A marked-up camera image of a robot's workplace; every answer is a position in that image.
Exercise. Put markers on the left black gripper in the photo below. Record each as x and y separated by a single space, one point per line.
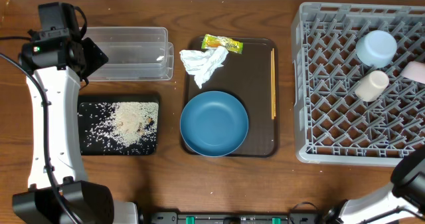
92 53

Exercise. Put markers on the rice food waste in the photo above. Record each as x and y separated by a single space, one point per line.
133 121

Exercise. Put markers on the white napkin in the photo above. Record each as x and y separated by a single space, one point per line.
201 65

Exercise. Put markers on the yellow green snack wrapper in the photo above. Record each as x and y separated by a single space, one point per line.
212 42

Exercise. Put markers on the dark blue plate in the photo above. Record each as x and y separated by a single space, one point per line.
214 124

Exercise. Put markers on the wooden chopstick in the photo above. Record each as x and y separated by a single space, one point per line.
273 77
271 83

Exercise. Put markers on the light blue bowl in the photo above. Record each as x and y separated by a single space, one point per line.
377 48

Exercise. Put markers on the cream plastic cup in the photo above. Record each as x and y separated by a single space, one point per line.
372 86

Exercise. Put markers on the pink bowl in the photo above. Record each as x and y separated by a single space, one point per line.
414 71

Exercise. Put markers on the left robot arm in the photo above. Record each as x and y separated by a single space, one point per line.
58 186

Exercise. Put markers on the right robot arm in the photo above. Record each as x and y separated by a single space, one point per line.
402 197

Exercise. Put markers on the grey dishwasher rack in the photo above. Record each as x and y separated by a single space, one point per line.
332 125

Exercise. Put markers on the clear plastic bin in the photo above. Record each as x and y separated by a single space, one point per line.
135 54

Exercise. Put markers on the black tray bin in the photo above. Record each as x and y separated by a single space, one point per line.
118 126

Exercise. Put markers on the brown serving tray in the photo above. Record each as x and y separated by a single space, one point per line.
247 77

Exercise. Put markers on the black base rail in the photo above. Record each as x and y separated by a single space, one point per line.
233 218

